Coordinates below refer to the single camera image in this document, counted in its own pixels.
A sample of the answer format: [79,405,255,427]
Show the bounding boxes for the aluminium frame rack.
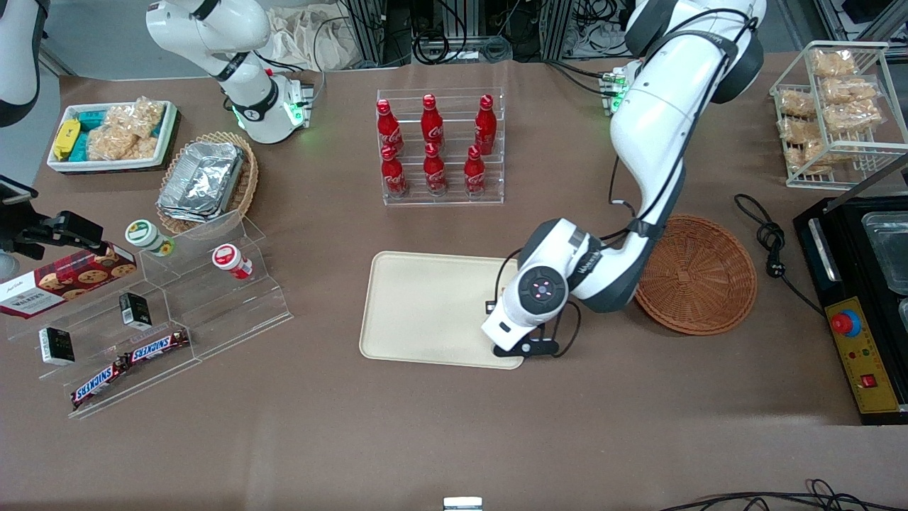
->
[340,0,625,66]

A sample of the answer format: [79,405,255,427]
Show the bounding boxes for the brown chocolate bar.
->
[71,357,132,409]
[128,329,191,364]

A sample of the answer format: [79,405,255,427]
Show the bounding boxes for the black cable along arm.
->
[493,7,753,359]

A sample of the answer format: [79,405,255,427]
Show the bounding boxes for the white rectangular bin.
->
[47,100,178,173]

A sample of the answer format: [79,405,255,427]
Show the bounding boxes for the cream plastic tray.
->
[359,251,526,370]

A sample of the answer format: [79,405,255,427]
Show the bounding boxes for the clear acrylic stepped stand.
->
[7,213,294,419]

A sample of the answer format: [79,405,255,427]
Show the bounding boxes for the looped black cable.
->
[805,478,848,510]

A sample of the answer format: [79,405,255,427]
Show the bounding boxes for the red cola bottle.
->
[474,94,497,155]
[421,94,445,148]
[423,142,448,196]
[376,98,405,155]
[464,145,487,196]
[381,145,409,198]

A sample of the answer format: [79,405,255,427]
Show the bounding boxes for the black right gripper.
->
[9,210,107,259]

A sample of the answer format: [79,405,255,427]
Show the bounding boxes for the cup with green lid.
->
[126,219,176,258]

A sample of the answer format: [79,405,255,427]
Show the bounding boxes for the black power cable with plug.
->
[734,193,827,317]

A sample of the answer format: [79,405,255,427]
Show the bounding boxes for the long black cable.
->
[658,490,908,511]

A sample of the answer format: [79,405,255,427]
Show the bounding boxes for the small black box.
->
[118,292,153,331]
[39,327,75,366]

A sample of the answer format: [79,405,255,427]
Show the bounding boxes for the cup with red lid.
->
[212,243,253,280]

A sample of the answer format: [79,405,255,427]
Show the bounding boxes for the round brown wicker basket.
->
[633,215,758,336]

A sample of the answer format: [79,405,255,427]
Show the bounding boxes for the white cloth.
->
[266,6,348,72]

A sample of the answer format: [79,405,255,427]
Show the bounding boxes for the oval light wicker basket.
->
[156,131,260,235]

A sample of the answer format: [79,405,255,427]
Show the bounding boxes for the clear acrylic bottle rack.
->
[376,87,506,207]

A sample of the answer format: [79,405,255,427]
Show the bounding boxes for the white wire rack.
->
[770,40,908,190]

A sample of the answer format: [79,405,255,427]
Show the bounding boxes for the yellow snack pack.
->
[53,119,81,160]

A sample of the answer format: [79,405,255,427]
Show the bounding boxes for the black machine with yellow panel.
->
[793,153,908,427]

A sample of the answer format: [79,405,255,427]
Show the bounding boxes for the red cookie box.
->
[0,243,138,320]

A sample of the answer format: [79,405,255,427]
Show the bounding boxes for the aluminium foil tray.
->
[157,141,245,223]

